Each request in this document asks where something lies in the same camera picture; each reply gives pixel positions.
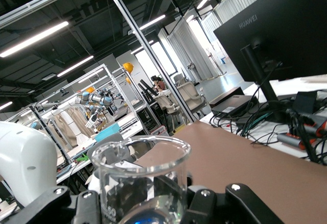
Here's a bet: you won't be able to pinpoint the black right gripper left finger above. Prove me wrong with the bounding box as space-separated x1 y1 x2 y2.
0 185 102 224

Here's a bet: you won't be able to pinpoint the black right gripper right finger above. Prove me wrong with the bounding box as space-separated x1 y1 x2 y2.
182 183 285 224

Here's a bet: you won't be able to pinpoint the clear glass beaker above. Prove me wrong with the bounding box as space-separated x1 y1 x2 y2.
90 135 192 224

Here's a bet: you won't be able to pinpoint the brown table mat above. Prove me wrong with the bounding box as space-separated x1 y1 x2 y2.
132 120 327 224

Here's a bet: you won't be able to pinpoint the grey orange handheld tool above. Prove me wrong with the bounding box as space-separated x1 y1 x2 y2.
277 132 307 150
301 114 327 135

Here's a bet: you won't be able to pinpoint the teal box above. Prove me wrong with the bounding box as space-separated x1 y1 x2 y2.
94 122 121 142

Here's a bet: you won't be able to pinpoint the black flat box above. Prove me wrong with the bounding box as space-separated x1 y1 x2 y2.
208 86 259 115

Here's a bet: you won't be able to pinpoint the beige office chair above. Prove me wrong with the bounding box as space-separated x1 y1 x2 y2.
176 82 207 119
153 93 179 122

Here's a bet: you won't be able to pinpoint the black adapter box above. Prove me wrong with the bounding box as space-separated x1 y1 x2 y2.
292 91 319 113

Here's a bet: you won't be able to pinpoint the seated person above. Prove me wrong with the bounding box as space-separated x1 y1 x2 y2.
150 74 167 91

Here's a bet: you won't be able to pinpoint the black Huawei monitor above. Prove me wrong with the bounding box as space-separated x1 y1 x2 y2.
213 0 327 124

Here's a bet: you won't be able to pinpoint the black desk cable bundle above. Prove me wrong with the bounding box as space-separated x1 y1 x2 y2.
209 88 327 163

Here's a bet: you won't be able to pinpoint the aluminium frame post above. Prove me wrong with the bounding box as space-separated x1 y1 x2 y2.
101 0 199 127

